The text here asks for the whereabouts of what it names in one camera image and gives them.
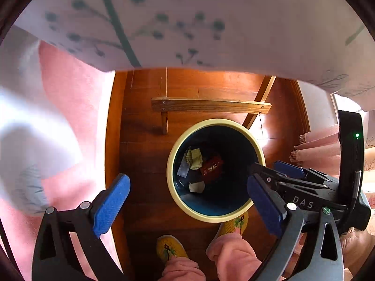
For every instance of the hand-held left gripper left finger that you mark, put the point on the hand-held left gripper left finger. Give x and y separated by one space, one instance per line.
112 202

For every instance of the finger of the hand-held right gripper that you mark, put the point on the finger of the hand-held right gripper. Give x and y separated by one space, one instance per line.
288 168
266 172

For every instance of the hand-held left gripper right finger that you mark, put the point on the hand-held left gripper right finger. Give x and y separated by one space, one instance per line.
263 202

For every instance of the yellow-rimmed blue trash bin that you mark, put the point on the yellow-rimmed blue trash bin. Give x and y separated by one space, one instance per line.
228 200

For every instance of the person's right hand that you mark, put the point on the person's right hand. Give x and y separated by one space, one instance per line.
356 248

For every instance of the pink fringed cloth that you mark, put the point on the pink fringed cloth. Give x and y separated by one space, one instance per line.
319 152

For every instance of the dark red packet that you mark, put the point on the dark red packet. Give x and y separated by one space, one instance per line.
211 168

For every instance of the pink trouser legs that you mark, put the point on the pink trouser legs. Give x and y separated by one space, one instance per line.
234 254

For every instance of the beige crumpled paper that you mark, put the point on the beige crumpled paper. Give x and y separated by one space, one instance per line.
197 186

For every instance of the yellow-green crumpled wrapper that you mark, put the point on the yellow-green crumpled wrapper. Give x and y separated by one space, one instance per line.
195 158

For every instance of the slanted wooden table bar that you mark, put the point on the slanted wooden table bar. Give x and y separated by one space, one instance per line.
260 99

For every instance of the person's left yellow slipper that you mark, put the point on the person's left yellow slipper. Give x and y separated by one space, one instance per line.
171 248

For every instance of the grey-blue wrapper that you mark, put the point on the grey-blue wrapper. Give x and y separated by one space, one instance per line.
184 168

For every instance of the wooden table crossbar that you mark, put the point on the wooden table crossbar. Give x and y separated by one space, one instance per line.
211 106

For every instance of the short wooden table bar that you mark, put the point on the short wooden table bar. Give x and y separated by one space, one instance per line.
165 123

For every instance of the pink bedsheet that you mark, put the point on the pink bedsheet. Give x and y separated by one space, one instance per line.
88 108

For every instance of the person's left leg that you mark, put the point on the person's left leg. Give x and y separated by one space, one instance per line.
183 270

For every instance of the tree-print white teal tablecloth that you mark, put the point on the tree-print white teal tablecloth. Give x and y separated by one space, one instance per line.
234 20

